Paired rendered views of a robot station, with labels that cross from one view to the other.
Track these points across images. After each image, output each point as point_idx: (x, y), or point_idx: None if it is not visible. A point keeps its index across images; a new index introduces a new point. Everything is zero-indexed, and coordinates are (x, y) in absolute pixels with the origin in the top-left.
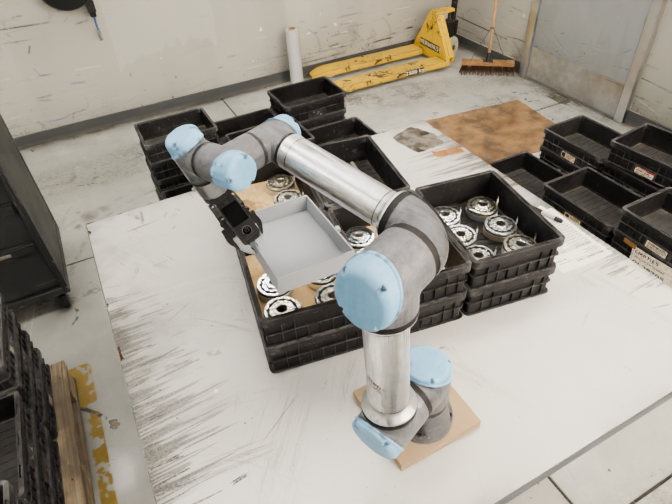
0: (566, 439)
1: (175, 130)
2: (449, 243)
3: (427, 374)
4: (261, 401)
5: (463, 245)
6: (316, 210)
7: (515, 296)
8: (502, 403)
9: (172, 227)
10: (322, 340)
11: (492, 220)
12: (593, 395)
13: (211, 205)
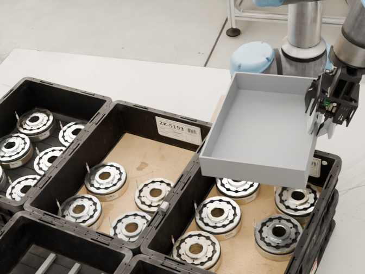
0: (184, 71)
1: None
2: (96, 130)
3: (261, 45)
4: (362, 209)
5: (94, 116)
6: (211, 136)
7: None
8: (190, 103)
9: None
10: None
11: (7, 154)
12: (136, 76)
13: (353, 104)
